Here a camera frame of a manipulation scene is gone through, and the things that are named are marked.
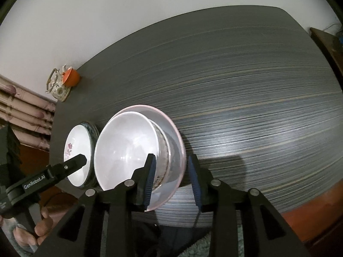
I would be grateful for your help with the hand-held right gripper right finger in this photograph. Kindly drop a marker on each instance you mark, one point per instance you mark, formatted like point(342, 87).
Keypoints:
point(194, 182)

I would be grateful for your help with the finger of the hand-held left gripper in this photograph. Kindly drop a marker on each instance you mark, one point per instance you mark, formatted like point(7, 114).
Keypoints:
point(72, 164)

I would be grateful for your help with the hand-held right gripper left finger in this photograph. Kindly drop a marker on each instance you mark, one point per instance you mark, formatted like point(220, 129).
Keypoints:
point(148, 182)

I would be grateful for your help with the white plate with pink flowers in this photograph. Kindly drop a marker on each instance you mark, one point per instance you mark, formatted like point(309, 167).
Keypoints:
point(77, 152)

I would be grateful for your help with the white bowl with dark lettering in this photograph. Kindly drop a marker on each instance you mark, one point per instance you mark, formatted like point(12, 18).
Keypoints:
point(163, 152)

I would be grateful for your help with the white bowl with blue print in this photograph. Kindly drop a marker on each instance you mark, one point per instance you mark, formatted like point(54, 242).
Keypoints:
point(126, 150)

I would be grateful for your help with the small blue floral plate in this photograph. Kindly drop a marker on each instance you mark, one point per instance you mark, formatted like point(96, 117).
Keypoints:
point(89, 126)

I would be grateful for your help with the large pink bowl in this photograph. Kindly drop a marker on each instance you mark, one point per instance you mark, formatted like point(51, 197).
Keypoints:
point(175, 144)

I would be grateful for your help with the person's left hand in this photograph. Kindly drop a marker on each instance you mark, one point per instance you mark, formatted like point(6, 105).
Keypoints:
point(44, 227)

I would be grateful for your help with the grey green fuzzy cloth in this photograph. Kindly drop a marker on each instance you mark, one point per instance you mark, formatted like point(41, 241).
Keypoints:
point(203, 246)

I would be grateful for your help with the patterned ceramic teapot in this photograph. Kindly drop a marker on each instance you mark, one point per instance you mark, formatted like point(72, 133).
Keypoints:
point(57, 91)

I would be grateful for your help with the beige patterned curtain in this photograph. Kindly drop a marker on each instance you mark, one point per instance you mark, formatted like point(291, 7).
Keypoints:
point(24, 104)

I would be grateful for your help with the orange cup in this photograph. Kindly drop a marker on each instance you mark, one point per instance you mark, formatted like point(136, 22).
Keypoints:
point(71, 79)

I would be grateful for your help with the dark wooden side cabinet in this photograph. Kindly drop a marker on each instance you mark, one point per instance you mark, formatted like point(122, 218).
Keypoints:
point(328, 45)

